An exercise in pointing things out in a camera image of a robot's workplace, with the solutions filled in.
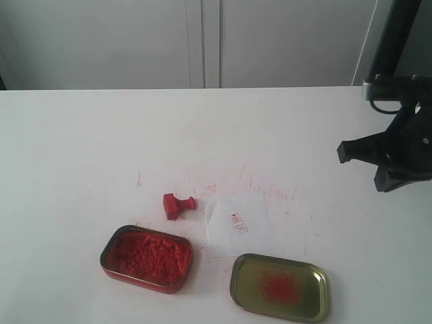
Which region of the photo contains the red ink pad tin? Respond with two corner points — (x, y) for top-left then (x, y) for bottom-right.
(100, 225), (194, 294)

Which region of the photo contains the white paper sheet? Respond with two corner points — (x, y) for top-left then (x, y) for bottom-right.
(205, 192), (282, 258)

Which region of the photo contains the gold tin lid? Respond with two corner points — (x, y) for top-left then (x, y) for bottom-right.
(229, 253), (331, 323)

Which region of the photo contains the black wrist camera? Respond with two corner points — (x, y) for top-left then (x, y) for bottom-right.
(362, 74), (431, 115)

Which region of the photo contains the red stamp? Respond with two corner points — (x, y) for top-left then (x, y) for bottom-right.
(163, 193), (196, 221)

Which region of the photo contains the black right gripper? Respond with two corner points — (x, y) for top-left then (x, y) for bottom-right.
(337, 101), (431, 192)

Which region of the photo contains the grey cabinet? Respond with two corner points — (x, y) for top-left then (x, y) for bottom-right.
(1, 1), (392, 90)

